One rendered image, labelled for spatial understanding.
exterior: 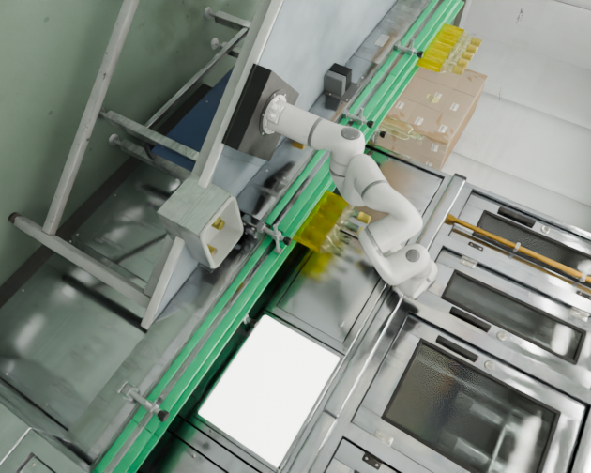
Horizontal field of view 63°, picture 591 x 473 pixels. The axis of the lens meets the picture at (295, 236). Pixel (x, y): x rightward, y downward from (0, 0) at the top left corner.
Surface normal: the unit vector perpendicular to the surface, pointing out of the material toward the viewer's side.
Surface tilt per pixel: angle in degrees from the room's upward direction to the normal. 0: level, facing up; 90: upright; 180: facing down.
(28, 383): 90
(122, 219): 90
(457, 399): 90
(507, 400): 90
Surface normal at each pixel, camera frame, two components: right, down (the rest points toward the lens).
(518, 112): -0.04, -0.51
